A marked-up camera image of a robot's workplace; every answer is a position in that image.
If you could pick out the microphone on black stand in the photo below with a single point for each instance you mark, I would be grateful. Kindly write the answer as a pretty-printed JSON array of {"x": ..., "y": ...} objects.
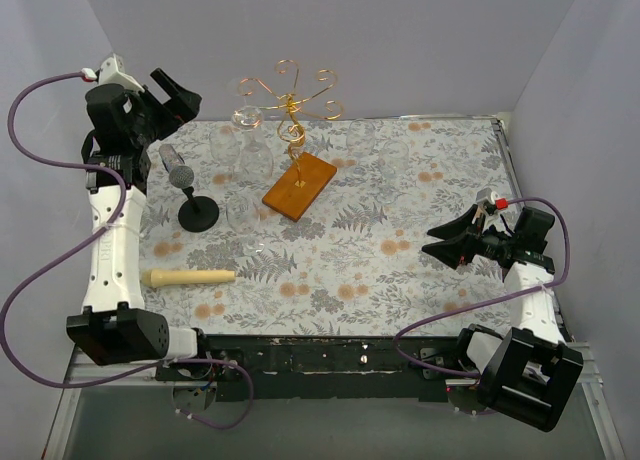
[{"x": 197, "y": 213}]

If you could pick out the gold wire wine glass rack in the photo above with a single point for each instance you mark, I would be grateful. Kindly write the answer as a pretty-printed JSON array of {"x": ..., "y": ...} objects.
[{"x": 295, "y": 191}]

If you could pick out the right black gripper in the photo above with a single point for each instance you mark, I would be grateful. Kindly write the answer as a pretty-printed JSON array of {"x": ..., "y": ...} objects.
[{"x": 476, "y": 240}]

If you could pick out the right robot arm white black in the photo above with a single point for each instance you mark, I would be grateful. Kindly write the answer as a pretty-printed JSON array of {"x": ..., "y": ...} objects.
[{"x": 528, "y": 373}]

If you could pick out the clear wine glass back centre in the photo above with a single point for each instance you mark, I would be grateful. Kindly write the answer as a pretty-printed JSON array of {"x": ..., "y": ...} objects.
[{"x": 359, "y": 143}]

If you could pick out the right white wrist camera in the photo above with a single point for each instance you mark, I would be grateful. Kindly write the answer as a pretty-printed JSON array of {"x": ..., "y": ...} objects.
[{"x": 490, "y": 200}]

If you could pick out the round clear wine glass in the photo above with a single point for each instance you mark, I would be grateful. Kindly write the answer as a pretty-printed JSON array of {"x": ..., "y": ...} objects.
[{"x": 247, "y": 116}]

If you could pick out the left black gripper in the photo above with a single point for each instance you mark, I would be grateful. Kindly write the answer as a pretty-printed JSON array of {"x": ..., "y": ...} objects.
[{"x": 163, "y": 112}]

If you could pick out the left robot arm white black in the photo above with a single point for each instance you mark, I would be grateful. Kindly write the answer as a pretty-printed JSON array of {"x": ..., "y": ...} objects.
[{"x": 114, "y": 325}]

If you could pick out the clear wine glass front left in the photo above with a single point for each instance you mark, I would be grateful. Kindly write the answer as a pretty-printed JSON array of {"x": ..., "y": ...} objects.
[{"x": 243, "y": 216}]

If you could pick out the ribbed clear wine glass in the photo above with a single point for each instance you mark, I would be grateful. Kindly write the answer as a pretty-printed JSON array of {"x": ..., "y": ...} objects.
[{"x": 256, "y": 160}]

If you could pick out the wooden pestle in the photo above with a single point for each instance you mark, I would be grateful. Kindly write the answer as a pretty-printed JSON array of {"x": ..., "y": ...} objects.
[{"x": 157, "y": 278}]

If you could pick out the floral patterned table mat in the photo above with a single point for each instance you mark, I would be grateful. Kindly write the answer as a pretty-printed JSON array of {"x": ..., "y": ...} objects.
[{"x": 351, "y": 265}]

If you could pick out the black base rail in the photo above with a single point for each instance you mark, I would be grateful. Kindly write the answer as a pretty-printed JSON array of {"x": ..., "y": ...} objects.
[{"x": 322, "y": 367}]

